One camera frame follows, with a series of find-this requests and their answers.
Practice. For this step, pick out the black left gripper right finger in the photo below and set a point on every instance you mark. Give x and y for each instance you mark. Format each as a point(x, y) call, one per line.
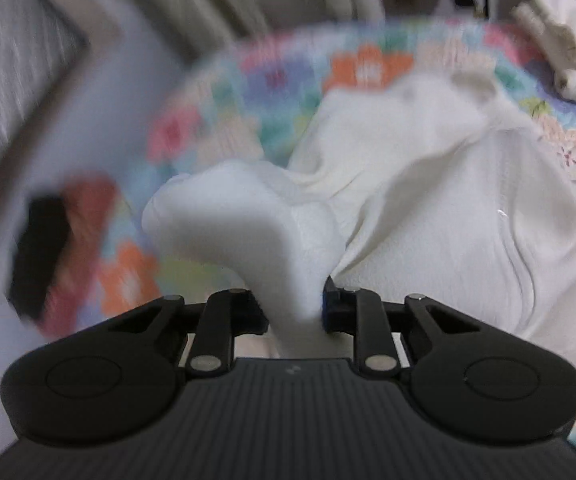
point(388, 336)

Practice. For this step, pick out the red storage box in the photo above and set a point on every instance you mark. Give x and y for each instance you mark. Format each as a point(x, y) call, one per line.
point(88, 202)

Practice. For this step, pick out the white fleece zip jacket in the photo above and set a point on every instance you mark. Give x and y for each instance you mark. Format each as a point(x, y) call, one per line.
point(438, 185)

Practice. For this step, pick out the colourful floral bed cover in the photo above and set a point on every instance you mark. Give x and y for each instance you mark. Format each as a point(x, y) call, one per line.
point(256, 101)

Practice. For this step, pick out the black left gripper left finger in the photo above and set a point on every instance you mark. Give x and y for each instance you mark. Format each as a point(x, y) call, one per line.
point(169, 326)

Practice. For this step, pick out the black folded garment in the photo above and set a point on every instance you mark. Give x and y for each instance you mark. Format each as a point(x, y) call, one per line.
point(38, 251)

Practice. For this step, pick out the folded cream garment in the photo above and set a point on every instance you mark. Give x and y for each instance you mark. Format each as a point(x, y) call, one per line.
point(552, 25)

